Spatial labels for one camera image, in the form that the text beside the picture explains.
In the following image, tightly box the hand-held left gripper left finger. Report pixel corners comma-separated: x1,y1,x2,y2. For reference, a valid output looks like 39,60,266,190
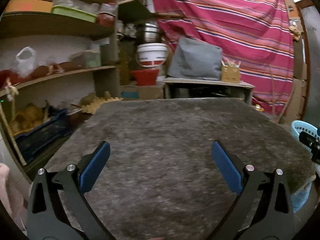
26,141,111,240

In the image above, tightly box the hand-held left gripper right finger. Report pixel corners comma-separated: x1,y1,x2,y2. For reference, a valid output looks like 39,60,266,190
211,140,295,240

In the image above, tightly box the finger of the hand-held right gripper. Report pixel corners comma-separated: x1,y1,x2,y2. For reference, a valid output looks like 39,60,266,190
299,130,320,153

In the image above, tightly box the light blue plastic basket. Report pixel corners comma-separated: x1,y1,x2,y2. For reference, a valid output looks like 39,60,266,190
291,120,320,145

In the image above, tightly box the stack of cardboard sheets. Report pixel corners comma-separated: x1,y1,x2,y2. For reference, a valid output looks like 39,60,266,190
282,39,308,125

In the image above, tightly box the dark blue plastic crate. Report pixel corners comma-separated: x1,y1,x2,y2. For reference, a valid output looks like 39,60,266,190
14,107,69,163

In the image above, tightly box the egg tray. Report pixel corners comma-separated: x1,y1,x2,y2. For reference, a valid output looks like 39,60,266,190
81,96,123,114

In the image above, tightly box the pile of yellowish tubers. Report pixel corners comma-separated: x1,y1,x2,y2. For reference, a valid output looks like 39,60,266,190
10,102,49,133

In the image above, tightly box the wooden framed door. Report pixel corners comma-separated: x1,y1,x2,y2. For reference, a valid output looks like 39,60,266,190
296,0,320,123

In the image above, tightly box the cardboard box with blue print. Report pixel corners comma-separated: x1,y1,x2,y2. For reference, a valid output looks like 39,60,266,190
121,85,164,100

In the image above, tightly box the low wooden table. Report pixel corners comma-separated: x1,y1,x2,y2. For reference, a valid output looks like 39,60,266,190
163,77,255,105

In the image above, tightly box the woven utensil box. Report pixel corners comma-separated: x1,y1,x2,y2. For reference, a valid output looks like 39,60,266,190
221,65,242,83

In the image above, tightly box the red plastic basket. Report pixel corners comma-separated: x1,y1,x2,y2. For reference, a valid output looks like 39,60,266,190
130,69,160,86

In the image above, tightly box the sweet potato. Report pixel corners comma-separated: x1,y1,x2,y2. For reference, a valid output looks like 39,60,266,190
59,61,82,71
31,65,49,77

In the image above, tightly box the clear plastic container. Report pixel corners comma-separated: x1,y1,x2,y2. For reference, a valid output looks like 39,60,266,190
71,51,100,68

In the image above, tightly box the knotted cloth strip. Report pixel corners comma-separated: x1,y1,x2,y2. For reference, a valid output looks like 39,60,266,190
4,79,19,102

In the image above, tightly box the white plastic bucket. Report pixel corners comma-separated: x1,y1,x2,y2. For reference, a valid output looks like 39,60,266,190
136,43,168,68

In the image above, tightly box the white plastic bag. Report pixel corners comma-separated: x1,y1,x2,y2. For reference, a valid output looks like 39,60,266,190
15,46,37,77

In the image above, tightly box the red striped cloth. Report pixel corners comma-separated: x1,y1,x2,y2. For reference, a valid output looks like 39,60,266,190
149,0,295,114

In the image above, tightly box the steel pot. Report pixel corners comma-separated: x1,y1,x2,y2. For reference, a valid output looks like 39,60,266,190
135,23,162,44

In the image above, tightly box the wooden shelf unit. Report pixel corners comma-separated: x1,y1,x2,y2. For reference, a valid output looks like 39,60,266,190
0,0,119,165

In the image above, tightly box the green plastic tray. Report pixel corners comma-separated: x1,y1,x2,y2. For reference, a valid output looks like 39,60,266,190
51,5,97,23

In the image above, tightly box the dark shelf unit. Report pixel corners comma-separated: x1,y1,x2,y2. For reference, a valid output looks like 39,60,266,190
116,0,157,98

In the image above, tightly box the yellow box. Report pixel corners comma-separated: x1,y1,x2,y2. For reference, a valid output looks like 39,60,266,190
4,0,53,13

